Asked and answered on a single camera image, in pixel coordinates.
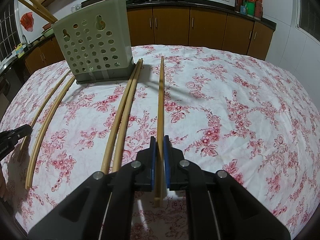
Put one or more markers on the right window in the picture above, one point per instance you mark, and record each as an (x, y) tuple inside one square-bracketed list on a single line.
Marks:
[(309, 19)]

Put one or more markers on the dark cutting board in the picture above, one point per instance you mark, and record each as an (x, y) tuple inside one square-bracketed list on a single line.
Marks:
[(89, 2)]

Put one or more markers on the red plastic bag on wall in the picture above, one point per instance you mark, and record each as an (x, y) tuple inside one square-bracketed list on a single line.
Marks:
[(27, 21)]

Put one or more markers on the yellow detergent bottle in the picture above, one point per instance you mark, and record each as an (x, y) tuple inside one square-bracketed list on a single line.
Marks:
[(19, 50)]

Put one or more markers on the stacked bowls on counter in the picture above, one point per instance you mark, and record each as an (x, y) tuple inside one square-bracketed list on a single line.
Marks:
[(47, 30)]

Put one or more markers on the barred window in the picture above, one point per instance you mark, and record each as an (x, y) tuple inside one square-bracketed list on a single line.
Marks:
[(9, 38)]

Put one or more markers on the lower wooden kitchen cabinets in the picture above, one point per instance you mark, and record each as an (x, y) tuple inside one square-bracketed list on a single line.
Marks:
[(178, 26)]

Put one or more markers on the left hand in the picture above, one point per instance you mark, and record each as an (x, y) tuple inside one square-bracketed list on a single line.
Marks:
[(3, 187)]

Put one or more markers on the sink faucet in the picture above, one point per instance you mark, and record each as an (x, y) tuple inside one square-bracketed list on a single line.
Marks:
[(25, 42)]

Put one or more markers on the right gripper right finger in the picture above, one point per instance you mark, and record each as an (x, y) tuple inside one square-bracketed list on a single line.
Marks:
[(218, 207)]

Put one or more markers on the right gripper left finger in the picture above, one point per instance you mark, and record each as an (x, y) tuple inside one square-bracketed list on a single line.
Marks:
[(101, 207)]

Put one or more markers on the orange bag with boxes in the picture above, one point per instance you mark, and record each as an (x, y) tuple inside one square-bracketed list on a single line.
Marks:
[(250, 8)]

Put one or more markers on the green perforated utensil holder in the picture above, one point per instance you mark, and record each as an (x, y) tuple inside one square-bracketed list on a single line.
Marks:
[(95, 42)]

